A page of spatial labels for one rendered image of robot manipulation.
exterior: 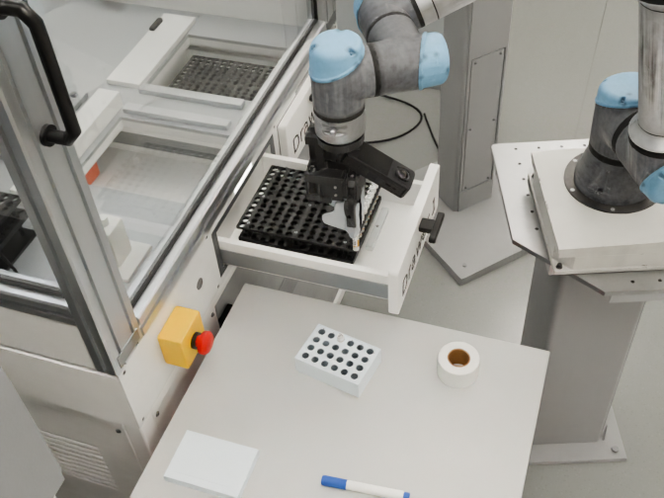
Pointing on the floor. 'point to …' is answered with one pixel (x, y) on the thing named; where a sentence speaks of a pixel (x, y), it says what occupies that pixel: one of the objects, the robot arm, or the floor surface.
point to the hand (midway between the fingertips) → (358, 228)
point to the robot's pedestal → (577, 367)
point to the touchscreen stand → (472, 143)
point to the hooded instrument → (24, 451)
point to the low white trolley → (357, 407)
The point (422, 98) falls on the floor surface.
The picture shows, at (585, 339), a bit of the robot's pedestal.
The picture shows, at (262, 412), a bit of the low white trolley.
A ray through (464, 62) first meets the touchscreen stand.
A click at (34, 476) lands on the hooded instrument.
